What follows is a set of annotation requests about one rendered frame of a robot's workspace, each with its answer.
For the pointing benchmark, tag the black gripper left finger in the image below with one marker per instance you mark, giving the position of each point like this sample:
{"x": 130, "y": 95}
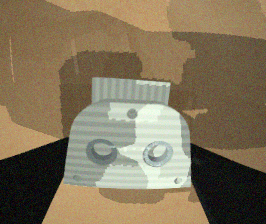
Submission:
{"x": 28, "y": 182}

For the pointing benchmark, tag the grey metal plate with two holes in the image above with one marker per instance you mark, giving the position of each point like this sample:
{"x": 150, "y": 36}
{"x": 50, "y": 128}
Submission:
{"x": 130, "y": 134}

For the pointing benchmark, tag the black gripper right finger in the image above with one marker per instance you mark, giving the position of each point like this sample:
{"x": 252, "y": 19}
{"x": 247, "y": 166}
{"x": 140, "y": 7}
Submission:
{"x": 230, "y": 193}

